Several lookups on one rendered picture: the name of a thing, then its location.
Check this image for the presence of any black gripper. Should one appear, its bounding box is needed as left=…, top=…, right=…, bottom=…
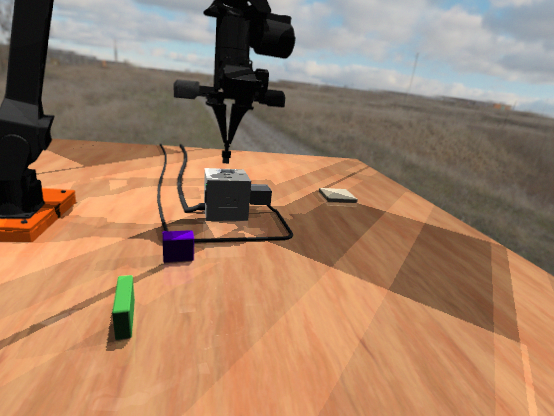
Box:
left=174, top=47, right=285, bottom=144

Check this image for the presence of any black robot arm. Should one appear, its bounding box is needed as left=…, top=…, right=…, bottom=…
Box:
left=0, top=0, right=296, bottom=220

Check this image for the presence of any green rectangular block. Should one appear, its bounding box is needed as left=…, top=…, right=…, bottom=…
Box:
left=112, top=275, right=135, bottom=340

